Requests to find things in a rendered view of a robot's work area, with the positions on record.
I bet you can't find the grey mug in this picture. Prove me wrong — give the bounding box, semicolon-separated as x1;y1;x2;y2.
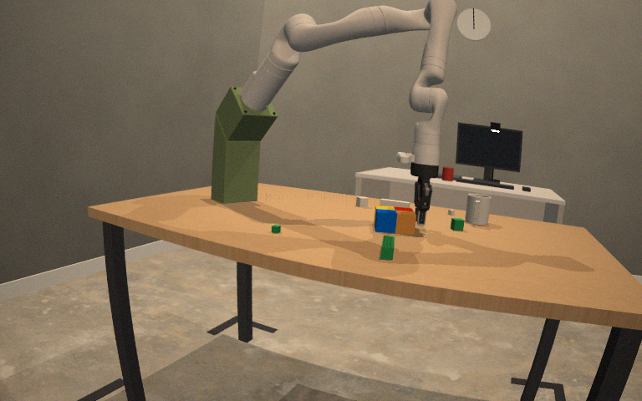
466;194;491;225

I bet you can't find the blue cube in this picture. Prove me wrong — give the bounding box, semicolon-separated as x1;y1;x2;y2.
374;209;397;233

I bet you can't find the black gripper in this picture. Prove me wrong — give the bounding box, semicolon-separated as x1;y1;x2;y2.
410;163;439;226

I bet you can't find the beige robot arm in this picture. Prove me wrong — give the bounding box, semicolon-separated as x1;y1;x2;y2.
240;0;457;165

